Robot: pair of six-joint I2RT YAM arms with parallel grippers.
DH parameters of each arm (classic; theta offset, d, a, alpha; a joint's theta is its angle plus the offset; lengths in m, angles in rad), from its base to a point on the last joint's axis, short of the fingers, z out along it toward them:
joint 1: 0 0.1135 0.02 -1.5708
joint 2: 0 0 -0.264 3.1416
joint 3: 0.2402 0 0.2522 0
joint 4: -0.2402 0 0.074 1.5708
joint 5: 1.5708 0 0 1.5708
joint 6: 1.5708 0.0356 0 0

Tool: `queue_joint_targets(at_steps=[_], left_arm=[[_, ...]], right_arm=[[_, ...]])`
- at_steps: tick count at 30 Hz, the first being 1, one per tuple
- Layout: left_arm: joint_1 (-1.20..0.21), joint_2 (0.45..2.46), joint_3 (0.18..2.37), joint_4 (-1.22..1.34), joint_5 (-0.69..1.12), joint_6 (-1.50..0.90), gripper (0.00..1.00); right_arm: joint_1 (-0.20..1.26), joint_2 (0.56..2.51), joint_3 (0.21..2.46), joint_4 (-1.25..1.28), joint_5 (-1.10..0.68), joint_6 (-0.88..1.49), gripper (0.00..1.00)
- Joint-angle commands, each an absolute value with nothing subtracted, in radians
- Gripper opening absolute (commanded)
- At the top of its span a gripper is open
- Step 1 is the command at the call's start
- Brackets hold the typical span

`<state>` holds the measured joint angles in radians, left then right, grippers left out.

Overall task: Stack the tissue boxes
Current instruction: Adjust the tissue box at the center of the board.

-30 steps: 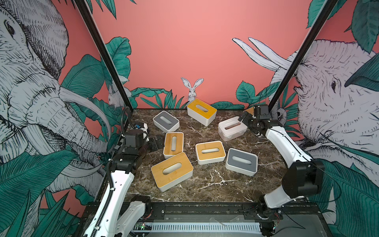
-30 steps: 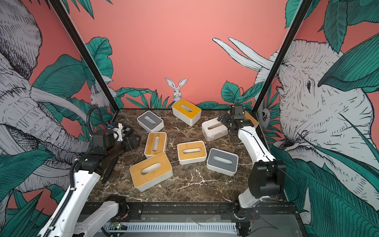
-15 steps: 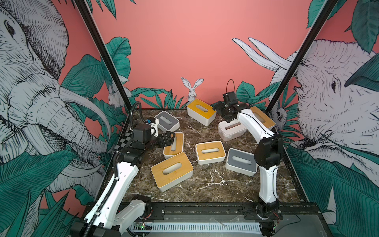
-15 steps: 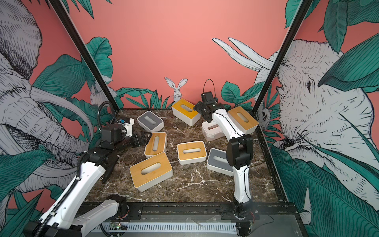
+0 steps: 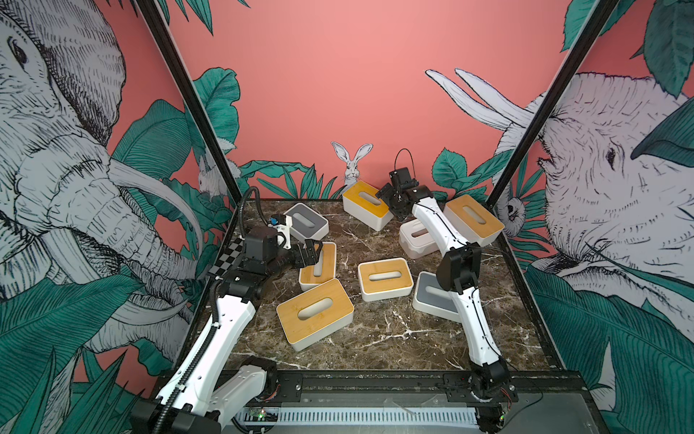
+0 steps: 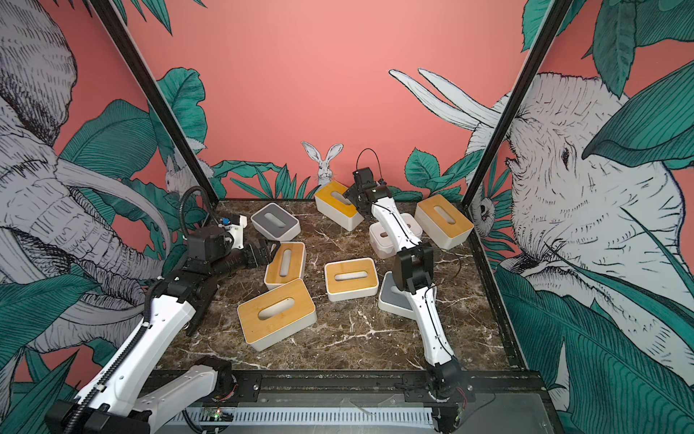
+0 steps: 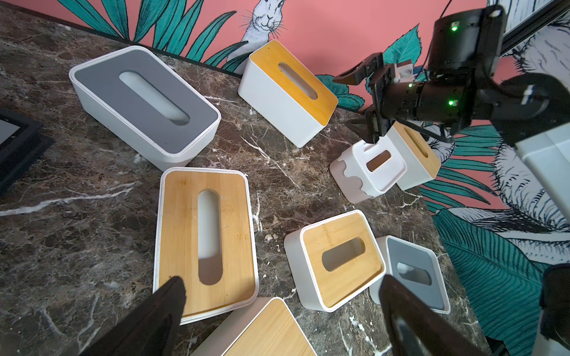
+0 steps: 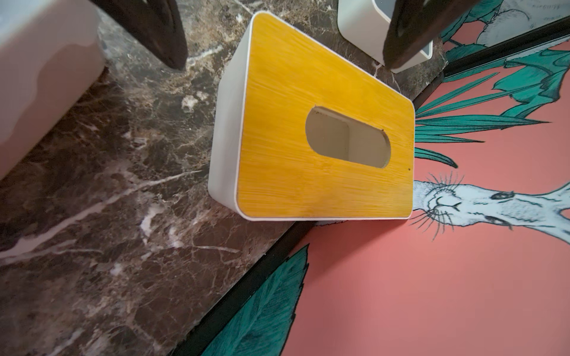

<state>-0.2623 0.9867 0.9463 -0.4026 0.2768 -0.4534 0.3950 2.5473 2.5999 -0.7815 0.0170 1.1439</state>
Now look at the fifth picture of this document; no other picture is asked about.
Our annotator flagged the large white box bamboo lid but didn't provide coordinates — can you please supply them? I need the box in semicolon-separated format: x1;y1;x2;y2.
277;278;354;352

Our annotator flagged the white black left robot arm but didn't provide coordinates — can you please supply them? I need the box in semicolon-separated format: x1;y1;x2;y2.
130;222;324;433

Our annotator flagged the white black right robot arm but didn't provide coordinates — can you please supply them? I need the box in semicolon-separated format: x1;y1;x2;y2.
376;167;510;403

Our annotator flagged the pink white drip tissue box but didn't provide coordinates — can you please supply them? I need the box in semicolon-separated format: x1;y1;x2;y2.
399;219;439;260

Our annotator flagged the narrow white box bamboo lid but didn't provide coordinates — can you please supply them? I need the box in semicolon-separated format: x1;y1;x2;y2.
298;242;337;291

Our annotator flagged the white box yellow wood lid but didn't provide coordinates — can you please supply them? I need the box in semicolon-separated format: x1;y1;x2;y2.
342;181;393;231

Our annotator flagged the white box grey lid back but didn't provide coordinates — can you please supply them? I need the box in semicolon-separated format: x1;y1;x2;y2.
284;204;329;242

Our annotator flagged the white box grey lid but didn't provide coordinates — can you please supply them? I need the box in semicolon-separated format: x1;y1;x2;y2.
412;271;461;324
284;204;329;242

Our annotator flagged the small white box bamboo lid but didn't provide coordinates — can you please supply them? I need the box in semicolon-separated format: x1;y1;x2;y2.
358;258;414;302

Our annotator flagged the black white checkerboard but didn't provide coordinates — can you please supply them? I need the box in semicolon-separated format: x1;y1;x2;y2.
209;237;243;277

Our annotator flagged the white box bamboo lid corner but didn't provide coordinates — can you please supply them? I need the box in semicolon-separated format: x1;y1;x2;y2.
444;195;505;247

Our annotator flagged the white box grey lid front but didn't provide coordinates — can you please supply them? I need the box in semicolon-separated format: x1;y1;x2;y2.
412;271;461;324

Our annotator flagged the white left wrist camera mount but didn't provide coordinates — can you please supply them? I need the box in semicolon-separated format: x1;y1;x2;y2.
269;213;293;250

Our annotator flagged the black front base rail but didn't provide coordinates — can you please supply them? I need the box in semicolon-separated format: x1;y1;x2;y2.
247;370;592;410

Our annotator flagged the white ribbed cable duct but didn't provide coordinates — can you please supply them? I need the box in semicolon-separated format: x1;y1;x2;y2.
235;407;479;428

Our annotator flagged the black right frame post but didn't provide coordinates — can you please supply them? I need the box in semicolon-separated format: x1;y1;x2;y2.
485;0;618;211

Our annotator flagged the black frame post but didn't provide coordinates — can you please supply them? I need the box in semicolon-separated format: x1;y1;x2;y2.
136;0;241;204
485;0;618;211

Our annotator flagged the black left frame post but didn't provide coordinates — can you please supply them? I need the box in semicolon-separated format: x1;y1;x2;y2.
136;0;241;204

